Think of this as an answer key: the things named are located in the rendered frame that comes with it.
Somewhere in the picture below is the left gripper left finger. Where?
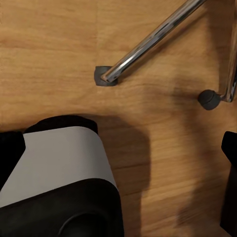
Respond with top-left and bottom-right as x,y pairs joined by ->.
0,131 -> 26,191

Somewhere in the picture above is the swivel chair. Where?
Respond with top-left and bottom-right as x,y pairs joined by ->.
94,0 -> 237,110

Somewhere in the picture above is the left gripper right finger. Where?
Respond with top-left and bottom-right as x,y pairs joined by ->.
221,131 -> 237,171

